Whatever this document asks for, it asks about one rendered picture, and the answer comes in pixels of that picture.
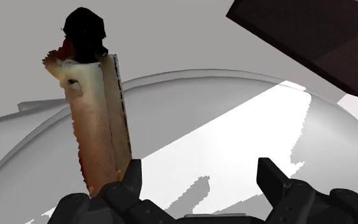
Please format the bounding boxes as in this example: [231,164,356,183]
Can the beige bottle with black cap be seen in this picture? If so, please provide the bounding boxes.
[42,6,133,199]

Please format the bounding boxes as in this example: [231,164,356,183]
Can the white toilet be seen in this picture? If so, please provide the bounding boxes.
[0,69,358,224]

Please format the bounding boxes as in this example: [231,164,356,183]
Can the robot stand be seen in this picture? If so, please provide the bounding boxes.
[226,0,358,102]

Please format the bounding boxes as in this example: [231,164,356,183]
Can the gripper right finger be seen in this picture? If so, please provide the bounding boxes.
[256,157,358,224]

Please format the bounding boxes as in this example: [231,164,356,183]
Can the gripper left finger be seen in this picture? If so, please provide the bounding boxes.
[48,158,177,224]

